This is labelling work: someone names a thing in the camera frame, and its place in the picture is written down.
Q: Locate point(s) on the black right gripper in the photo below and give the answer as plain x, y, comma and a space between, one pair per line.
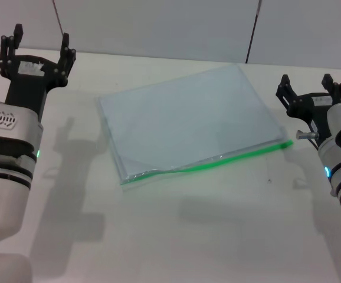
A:
313, 109

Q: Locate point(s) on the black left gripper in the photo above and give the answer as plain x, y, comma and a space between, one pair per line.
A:
29, 88

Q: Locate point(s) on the green zipper slider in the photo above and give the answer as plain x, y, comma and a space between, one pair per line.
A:
286, 144

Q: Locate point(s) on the transparent document bag green zip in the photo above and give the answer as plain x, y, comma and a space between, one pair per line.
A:
188, 123

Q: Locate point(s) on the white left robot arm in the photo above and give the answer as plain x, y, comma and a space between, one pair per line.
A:
2, 212

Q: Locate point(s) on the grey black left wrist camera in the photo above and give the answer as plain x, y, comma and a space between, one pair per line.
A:
8, 132

